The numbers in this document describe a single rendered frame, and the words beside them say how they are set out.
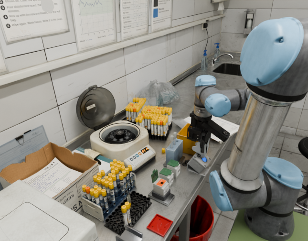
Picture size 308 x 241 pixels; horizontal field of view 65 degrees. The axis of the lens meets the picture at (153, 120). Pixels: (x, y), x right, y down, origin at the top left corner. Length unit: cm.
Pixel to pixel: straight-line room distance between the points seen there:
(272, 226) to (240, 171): 26
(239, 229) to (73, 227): 54
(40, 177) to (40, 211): 50
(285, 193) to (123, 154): 64
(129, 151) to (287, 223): 65
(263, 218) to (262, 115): 41
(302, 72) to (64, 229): 54
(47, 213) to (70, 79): 77
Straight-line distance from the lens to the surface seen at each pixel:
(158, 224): 92
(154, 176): 95
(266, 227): 88
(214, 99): 81
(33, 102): 114
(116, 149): 108
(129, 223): 90
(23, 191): 69
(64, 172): 110
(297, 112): 328
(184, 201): 99
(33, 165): 115
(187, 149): 121
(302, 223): 100
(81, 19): 126
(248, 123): 58
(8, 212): 65
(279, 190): 78
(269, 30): 48
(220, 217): 213
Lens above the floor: 159
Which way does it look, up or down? 28 degrees down
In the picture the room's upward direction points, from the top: 2 degrees counter-clockwise
